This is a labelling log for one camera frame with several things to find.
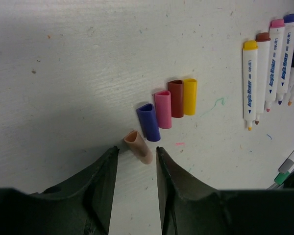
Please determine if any purple cap thin pen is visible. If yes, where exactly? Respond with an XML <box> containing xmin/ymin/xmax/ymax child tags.
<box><xmin>276</xmin><ymin>13</ymin><xmax>294</xmax><ymax>105</ymax></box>

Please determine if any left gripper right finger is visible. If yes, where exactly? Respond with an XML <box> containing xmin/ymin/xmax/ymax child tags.
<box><xmin>156</xmin><ymin>147</ymin><xmax>294</xmax><ymax>235</ymax></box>

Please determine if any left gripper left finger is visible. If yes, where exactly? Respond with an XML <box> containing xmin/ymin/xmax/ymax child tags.
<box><xmin>0</xmin><ymin>146</ymin><xmax>119</xmax><ymax>235</ymax></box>

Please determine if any green cap thin pen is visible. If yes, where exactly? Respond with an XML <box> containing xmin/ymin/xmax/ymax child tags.
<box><xmin>268</xmin><ymin>172</ymin><xmax>294</xmax><ymax>189</ymax></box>

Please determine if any yellow cap thin pen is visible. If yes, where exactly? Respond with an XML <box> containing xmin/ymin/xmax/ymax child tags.
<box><xmin>242</xmin><ymin>40</ymin><xmax>258</xmax><ymax>131</ymax></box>

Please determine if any grey cap thin pen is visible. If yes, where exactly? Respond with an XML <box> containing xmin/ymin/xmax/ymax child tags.
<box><xmin>278</xmin><ymin>151</ymin><xmax>294</xmax><ymax>174</ymax></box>

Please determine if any pink cap thin pen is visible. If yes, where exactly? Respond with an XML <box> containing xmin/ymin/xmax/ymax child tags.
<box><xmin>265</xmin><ymin>19</ymin><xmax>285</xmax><ymax>112</ymax></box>

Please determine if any dark red cap thin pen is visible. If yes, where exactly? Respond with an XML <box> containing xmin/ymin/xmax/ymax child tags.
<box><xmin>255</xmin><ymin>32</ymin><xmax>270</xmax><ymax>125</ymax></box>

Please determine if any peach orange pen cap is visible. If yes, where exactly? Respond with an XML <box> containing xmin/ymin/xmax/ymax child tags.
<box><xmin>123</xmin><ymin>130</ymin><xmax>153</xmax><ymax>165</ymax></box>

